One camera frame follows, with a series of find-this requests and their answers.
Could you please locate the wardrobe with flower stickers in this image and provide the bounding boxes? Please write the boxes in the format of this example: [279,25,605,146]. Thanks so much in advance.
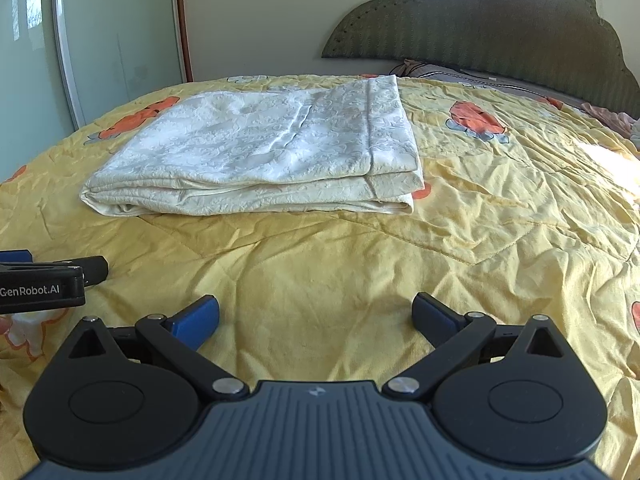
[0,0,195,183]

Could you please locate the pink cloth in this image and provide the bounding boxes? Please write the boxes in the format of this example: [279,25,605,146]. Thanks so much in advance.
[580,101,640,139]

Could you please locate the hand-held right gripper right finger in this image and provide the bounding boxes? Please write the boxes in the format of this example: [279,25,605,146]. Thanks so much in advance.
[382,292,571,401]

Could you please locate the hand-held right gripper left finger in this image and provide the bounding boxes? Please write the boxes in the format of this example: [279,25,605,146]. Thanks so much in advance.
[67,294,251,401]

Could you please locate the yellow printed bedspread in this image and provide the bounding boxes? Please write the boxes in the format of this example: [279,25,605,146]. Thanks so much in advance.
[0,74,640,480]

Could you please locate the dark scalloped headboard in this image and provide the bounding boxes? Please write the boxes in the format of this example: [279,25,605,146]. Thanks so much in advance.
[321,0,636,113]

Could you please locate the grey pillow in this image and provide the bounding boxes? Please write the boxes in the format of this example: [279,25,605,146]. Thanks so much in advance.
[390,59,601,111]

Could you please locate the white textured pants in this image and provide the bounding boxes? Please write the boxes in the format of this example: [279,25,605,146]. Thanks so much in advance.
[80,75,426,218]

